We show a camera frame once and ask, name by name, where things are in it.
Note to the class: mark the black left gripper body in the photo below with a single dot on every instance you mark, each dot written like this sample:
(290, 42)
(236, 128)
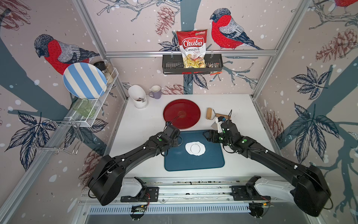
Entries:
(174, 143)

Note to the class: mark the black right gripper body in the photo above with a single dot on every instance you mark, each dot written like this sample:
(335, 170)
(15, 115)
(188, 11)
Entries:
(225, 142)

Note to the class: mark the white dough piece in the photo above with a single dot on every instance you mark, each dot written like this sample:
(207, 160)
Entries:
(188, 145)

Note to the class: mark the wooden rolling pin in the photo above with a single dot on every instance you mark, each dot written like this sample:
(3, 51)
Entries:
(211, 114)

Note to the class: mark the teal plastic tray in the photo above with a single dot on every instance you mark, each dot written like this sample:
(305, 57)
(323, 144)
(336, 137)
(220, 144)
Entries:
(178, 159)

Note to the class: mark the metal spatula wooden handle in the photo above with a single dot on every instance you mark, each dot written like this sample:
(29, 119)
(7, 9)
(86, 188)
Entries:
(216, 126)

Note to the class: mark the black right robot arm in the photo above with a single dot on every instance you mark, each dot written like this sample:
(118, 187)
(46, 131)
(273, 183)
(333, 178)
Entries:
(310, 190)

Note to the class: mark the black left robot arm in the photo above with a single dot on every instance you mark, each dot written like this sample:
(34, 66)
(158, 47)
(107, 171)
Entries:
(106, 180)

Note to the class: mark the round red tray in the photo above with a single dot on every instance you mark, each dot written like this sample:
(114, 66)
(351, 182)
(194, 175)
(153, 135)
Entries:
(182, 113)

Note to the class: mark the purple mug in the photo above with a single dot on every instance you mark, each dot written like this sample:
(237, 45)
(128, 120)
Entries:
(155, 92)

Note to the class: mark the white cutlery holder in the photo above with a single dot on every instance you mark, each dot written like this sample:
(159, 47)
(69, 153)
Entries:
(138, 96)

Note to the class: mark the green glass cup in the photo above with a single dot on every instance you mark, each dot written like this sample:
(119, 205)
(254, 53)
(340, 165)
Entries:
(84, 108)

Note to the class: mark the red cassava chips bag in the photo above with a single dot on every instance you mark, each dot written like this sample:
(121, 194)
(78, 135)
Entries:
(193, 46)

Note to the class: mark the dark lid spice jar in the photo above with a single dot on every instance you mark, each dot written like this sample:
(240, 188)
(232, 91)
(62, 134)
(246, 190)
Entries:
(101, 66)

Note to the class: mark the blue white striped plate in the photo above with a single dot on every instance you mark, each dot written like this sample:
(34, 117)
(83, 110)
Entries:
(85, 81)

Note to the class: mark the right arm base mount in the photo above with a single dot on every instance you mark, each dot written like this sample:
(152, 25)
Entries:
(248, 192)

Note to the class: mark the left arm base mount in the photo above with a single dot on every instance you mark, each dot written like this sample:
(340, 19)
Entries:
(135, 190)

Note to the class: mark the black wire wall basket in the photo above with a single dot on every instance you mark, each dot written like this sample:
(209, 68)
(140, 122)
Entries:
(174, 65)

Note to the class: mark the white wire wall shelf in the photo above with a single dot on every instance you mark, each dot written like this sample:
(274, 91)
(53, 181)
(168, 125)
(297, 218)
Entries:
(69, 134)

